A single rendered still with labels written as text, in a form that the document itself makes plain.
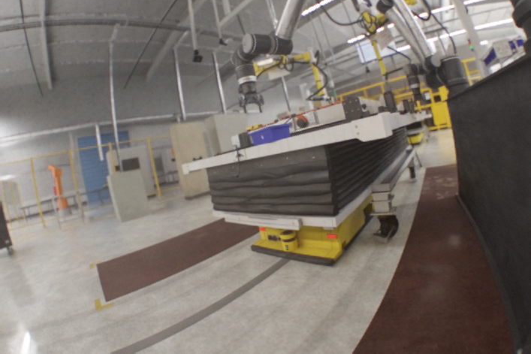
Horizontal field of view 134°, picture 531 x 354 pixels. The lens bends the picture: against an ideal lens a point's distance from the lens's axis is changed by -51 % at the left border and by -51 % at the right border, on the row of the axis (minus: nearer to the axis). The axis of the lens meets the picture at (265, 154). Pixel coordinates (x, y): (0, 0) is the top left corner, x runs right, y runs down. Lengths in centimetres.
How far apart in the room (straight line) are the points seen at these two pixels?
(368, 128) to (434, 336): 87
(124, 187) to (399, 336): 491
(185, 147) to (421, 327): 565
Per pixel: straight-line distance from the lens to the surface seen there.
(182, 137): 585
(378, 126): 90
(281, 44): 125
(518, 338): 106
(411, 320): 108
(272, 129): 115
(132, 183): 509
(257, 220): 139
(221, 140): 633
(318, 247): 162
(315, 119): 153
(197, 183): 588
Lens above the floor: 80
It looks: 1 degrees down
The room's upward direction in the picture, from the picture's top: 12 degrees counter-clockwise
